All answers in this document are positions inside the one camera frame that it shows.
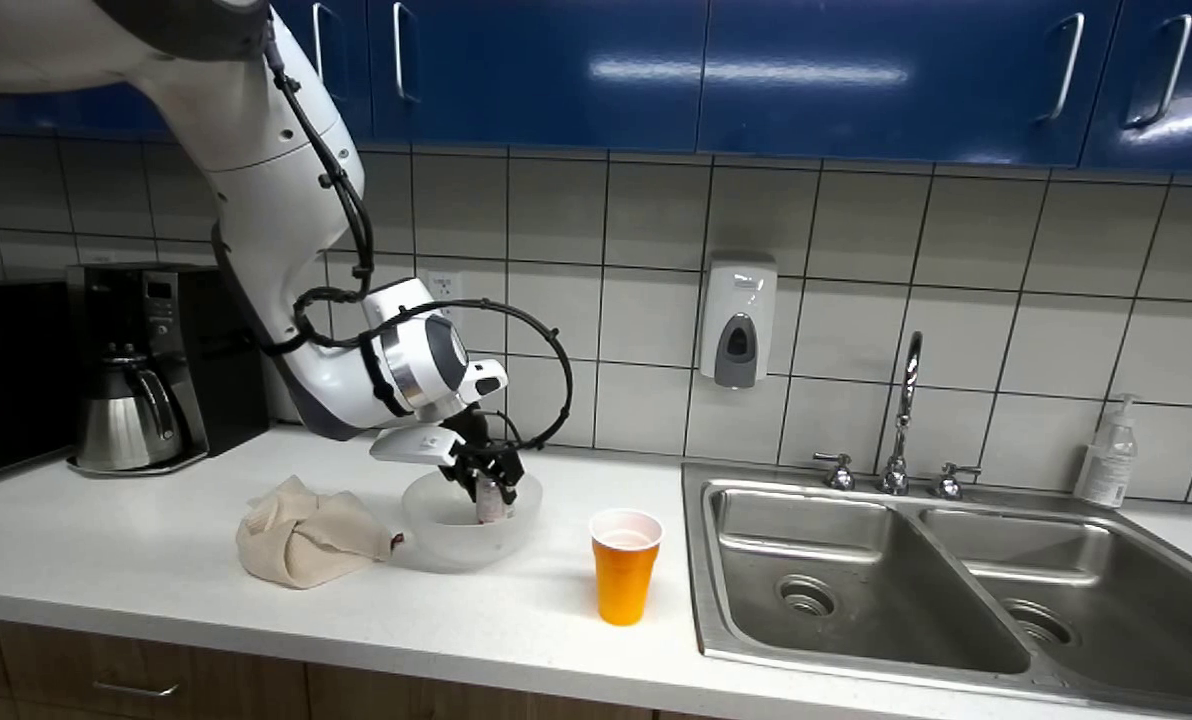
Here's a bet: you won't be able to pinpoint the black microwave oven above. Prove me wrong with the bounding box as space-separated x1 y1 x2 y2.
0 278 80 475

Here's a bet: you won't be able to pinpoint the wooden lower cabinets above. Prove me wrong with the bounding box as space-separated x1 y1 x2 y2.
0 625 688 720

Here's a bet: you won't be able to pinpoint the clear soap pump bottle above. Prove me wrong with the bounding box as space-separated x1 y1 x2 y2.
1076 399 1136 509

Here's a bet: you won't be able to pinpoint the steel coffee carafe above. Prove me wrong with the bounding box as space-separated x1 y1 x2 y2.
76 357 182 475

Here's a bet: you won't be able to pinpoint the silver drink can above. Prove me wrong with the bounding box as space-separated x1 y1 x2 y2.
477 478 513 522

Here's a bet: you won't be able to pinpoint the stainless double sink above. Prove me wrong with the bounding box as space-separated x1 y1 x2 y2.
681 468 1192 712

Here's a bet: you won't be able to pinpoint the blue upper cabinets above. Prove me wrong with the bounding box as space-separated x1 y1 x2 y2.
0 0 1192 174

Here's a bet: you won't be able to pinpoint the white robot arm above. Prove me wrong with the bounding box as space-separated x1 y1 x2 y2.
0 0 520 503

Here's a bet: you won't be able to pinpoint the chrome sink faucet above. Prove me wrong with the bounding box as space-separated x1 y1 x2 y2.
810 333 979 499

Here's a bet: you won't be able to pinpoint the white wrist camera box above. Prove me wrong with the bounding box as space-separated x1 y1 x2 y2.
370 423 461 468

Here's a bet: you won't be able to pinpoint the black coffee maker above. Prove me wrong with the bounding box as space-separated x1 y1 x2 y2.
67 263 268 475

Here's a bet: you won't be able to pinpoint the white wall soap dispenser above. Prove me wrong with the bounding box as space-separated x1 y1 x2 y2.
700 260 774 386

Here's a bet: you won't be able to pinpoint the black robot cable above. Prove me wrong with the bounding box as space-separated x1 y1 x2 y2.
262 24 581 456

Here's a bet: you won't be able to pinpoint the beige crumpled cloth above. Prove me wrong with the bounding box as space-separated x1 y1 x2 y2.
237 475 403 592

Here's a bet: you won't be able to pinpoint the orange plastic cup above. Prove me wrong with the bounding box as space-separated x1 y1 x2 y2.
586 509 664 625

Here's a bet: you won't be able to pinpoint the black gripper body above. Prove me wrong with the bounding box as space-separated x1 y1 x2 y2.
443 402 523 503

